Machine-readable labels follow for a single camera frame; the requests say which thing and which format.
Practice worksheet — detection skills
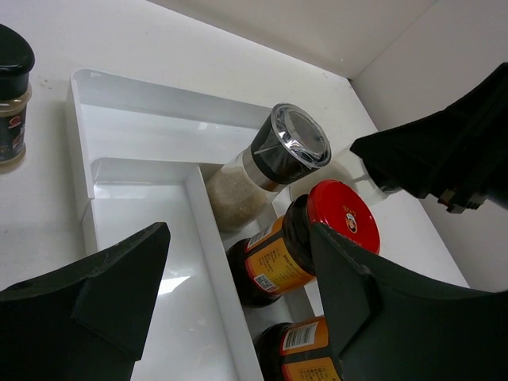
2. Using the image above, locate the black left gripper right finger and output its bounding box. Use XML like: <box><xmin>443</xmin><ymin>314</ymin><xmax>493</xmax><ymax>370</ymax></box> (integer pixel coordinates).
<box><xmin>310</xmin><ymin>223</ymin><xmax>507</xmax><ymax>380</ymax></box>

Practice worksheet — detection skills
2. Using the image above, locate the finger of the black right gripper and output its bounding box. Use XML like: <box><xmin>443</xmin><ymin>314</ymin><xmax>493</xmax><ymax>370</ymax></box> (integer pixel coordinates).
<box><xmin>351</xmin><ymin>63</ymin><xmax>507</xmax><ymax>214</ymax></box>

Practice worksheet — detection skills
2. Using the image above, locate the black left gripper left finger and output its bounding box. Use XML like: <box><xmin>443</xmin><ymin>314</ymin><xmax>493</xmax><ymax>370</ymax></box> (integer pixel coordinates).
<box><xmin>1</xmin><ymin>222</ymin><xmax>171</xmax><ymax>380</ymax></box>

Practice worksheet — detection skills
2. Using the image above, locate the red-lid sauce jar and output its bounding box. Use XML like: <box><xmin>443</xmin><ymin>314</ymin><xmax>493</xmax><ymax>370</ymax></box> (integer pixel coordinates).
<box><xmin>226</xmin><ymin>179</ymin><xmax>380</xmax><ymax>308</ymax></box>
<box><xmin>254</xmin><ymin>316</ymin><xmax>341</xmax><ymax>381</ymax></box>

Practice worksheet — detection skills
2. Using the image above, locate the white divided organizer tray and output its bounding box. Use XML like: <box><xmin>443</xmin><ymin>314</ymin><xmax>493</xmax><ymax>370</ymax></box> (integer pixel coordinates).
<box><xmin>65</xmin><ymin>67</ymin><xmax>471</xmax><ymax>381</ymax></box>

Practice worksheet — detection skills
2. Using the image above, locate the small black-cap spice bottle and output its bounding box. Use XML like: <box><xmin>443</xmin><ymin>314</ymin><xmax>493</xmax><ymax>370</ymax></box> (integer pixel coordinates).
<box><xmin>0</xmin><ymin>25</ymin><xmax>35</xmax><ymax>173</ymax></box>

